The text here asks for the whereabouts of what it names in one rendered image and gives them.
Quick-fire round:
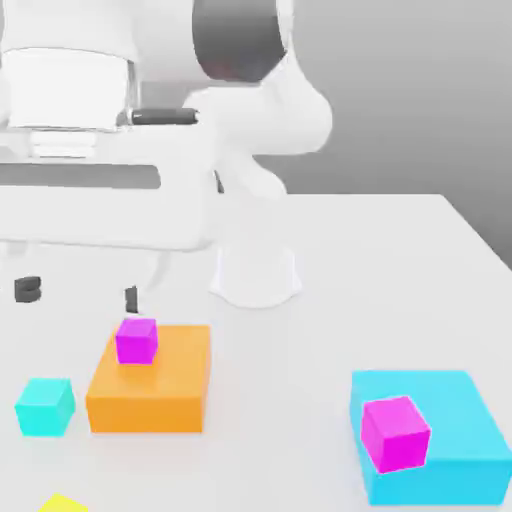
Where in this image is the small purple cube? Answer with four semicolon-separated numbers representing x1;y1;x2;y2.
115;317;159;366

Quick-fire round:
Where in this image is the large light blue box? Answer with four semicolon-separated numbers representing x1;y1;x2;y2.
349;369;512;508

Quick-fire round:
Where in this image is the large orange box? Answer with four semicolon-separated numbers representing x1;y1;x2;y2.
85;324;212;435

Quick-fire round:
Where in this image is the small yellow cube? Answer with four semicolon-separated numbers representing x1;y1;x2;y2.
37;492;90;512

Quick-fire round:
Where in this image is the small pink cube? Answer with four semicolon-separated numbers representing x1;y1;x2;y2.
360;395;432;475

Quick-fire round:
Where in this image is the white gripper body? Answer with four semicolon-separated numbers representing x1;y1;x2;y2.
0;129;220;252

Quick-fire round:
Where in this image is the small cyan cube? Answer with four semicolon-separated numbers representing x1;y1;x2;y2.
14;377;77;438

